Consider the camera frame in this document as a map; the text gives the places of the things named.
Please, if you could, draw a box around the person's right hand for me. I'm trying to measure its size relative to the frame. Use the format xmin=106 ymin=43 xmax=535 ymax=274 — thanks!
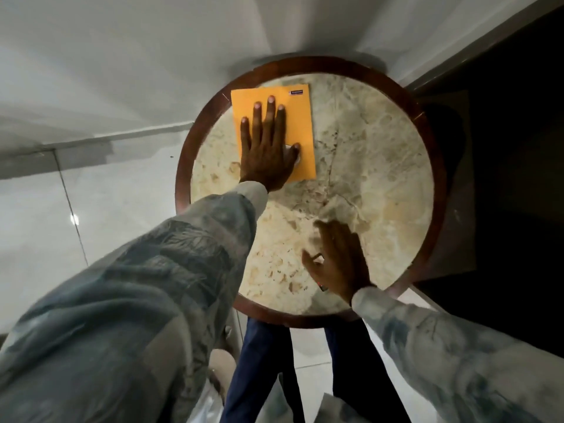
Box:
xmin=301 ymin=220 xmax=376 ymax=306

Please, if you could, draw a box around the person's left hand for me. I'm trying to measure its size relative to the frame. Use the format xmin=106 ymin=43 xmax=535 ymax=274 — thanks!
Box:
xmin=239 ymin=95 xmax=302 ymax=193

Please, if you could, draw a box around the orange packet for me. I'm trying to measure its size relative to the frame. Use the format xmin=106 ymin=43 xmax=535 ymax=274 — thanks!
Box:
xmin=230 ymin=83 xmax=317 ymax=184

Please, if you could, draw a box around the person's left forearm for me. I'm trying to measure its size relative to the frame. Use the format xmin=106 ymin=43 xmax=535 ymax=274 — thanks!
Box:
xmin=0 ymin=181 xmax=268 ymax=423

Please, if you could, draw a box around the person's right forearm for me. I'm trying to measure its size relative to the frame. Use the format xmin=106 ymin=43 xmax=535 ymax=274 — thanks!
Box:
xmin=351 ymin=286 xmax=564 ymax=423

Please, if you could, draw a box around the round marble side table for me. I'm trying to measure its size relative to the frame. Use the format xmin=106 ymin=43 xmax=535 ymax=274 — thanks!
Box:
xmin=174 ymin=56 xmax=448 ymax=329

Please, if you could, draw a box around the person's right leg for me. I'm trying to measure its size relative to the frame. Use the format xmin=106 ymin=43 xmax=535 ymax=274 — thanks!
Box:
xmin=324 ymin=319 xmax=413 ymax=423

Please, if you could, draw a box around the person's leg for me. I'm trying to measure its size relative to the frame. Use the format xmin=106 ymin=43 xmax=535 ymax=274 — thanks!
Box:
xmin=324 ymin=319 xmax=413 ymax=423
xmin=220 ymin=317 xmax=306 ymax=423

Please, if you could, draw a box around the person's left leg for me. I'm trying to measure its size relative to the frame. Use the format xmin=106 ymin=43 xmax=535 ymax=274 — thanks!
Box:
xmin=220 ymin=317 xmax=306 ymax=423

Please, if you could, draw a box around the dark wooden door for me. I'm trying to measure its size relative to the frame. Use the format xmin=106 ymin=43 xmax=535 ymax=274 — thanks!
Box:
xmin=407 ymin=4 xmax=564 ymax=360

